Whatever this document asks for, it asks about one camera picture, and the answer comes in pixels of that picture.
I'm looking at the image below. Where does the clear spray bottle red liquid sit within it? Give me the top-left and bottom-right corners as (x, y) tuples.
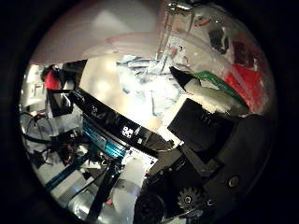
(155, 0), (278, 115)

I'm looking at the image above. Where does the white blue-striped cloth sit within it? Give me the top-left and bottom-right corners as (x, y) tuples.
(116, 55), (188, 125)

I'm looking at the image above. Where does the teal metal box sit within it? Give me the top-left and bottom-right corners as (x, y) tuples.
(81, 119), (129, 161)

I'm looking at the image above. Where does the person in red shirt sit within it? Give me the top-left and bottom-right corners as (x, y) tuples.
(40, 64), (64, 91)

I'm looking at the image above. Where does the black table edge frame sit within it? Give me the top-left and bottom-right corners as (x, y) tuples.
(73, 88), (176, 158)

